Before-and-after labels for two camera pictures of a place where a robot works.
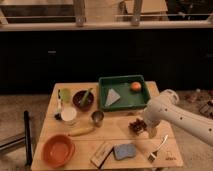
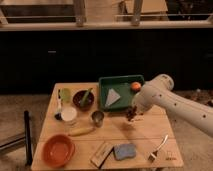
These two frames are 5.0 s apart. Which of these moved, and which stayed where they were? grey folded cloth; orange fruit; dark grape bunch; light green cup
Moved: dark grape bunch
Stayed: light green cup; orange fruit; grey folded cloth
